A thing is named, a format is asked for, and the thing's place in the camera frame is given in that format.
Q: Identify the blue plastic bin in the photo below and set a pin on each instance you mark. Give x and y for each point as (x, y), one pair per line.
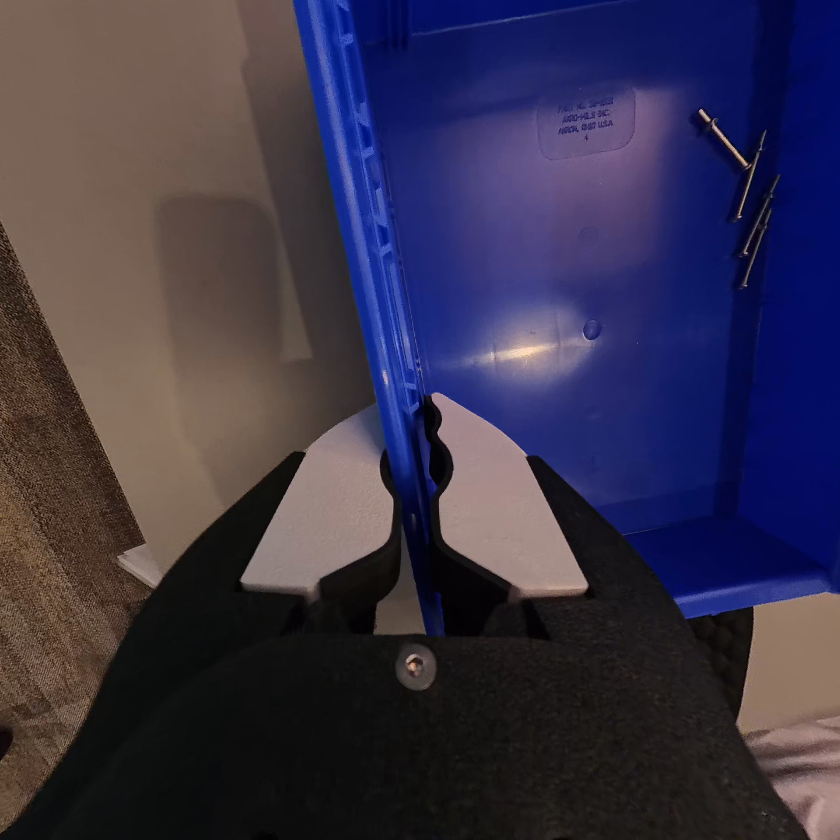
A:
(525, 262)

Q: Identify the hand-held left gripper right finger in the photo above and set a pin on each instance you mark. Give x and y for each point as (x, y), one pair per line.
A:
(505, 518)

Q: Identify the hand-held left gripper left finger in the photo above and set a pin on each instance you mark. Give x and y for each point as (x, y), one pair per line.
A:
(328, 518)

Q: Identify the white paper sheet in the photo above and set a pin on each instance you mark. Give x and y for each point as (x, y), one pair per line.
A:
(141, 564)

